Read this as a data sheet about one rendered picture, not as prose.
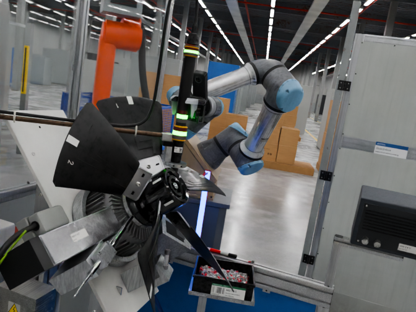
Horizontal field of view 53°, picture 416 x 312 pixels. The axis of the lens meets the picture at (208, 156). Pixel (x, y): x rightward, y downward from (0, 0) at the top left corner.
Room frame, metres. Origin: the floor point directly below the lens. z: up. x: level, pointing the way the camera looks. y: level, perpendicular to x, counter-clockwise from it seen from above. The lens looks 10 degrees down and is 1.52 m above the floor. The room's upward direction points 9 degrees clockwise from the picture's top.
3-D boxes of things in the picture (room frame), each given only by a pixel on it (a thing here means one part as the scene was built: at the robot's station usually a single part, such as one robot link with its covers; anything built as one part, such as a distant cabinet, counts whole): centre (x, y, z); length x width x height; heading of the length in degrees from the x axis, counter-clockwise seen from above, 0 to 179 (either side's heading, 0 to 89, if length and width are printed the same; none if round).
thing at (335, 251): (1.46, -0.52, 0.96); 0.03 x 0.03 x 0.20; 72
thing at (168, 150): (1.28, 0.11, 1.31); 0.09 x 0.07 x 0.10; 107
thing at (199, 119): (1.39, 0.07, 1.44); 0.12 x 0.08 x 0.09; 162
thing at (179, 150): (1.28, 0.10, 1.46); 0.04 x 0.04 x 0.46
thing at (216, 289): (1.41, -0.12, 0.85); 0.22 x 0.17 x 0.07; 88
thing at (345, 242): (1.43, -0.62, 1.04); 0.24 x 0.03 x 0.03; 72
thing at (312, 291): (1.59, -0.11, 0.82); 0.90 x 0.04 x 0.08; 72
